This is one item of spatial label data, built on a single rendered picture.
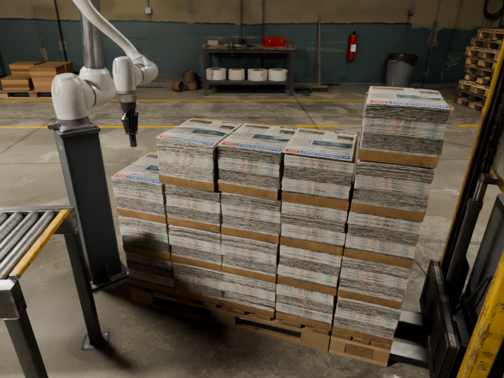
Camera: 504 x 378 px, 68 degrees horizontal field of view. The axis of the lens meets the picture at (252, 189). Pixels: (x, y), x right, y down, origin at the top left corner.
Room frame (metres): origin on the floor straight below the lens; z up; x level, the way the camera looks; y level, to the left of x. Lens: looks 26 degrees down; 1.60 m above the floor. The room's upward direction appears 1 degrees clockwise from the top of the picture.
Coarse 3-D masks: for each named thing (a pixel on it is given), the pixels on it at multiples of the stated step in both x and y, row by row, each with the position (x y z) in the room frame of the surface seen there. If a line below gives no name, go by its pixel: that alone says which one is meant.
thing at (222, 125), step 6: (192, 120) 1.91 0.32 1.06; (198, 120) 1.91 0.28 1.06; (204, 120) 1.91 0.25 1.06; (210, 120) 1.92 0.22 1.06; (216, 120) 1.92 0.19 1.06; (198, 126) 1.82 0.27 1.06; (204, 126) 1.82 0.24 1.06; (210, 126) 1.82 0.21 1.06; (216, 126) 1.82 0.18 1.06; (222, 126) 1.82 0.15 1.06; (228, 126) 1.82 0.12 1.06; (234, 126) 1.83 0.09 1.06; (240, 126) 1.85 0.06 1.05
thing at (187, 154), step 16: (160, 144) 1.62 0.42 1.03; (176, 144) 1.59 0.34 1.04; (192, 144) 1.57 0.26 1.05; (208, 144) 1.56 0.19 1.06; (160, 160) 1.63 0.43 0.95; (176, 160) 1.60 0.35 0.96; (192, 160) 1.57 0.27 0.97; (208, 160) 1.55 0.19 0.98; (176, 176) 1.60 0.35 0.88; (192, 176) 1.57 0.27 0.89; (208, 176) 1.55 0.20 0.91
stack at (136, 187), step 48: (144, 192) 1.65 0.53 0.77; (192, 192) 1.58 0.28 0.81; (144, 240) 1.67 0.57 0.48; (192, 240) 1.58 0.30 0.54; (240, 240) 1.51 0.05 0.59; (336, 240) 1.39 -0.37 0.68; (144, 288) 1.69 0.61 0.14; (192, 288) 1.59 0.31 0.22; (240, 288) 1.51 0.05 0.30; (288, 288) 1.45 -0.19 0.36; (336, 288) 1.40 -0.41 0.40; (288, 336) 1.46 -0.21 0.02
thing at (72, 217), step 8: (0, 208) 1.41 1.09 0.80; (8, 208) 1.41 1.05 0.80; (16, 208) 1.42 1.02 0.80; (24, 208) 1.42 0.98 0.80; (32, 208) 1.42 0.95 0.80; (40, 208) 1.42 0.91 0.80; (48, 208) 1.42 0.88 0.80; (56, 208) 1.42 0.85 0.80; (64, 208) 1.42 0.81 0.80; (72, 208) 1.43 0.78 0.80; (40, 216) 1.40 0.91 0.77; (72, 216) 1.41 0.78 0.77; (64, 224) 1.40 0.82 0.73; (72, 224) 1.41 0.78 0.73; (56, 232) 1.40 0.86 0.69; (64, 232) 1.40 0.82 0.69; (72, 232) 1.41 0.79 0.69
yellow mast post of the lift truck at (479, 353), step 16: (496, 272) 1.08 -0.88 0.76; (496, 288) 1.04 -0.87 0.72; (496, 304) 1.04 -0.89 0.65; (480, 320) 1.07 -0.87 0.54; (496, 320) 1.03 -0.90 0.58; (480, 336) 1.04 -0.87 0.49; (496, 336) 1.03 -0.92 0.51; (480, 352) 1.03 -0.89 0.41; (496, 352) 1.02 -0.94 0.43; (464, 368) 1.05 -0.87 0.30; (480, 368) 1.03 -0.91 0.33
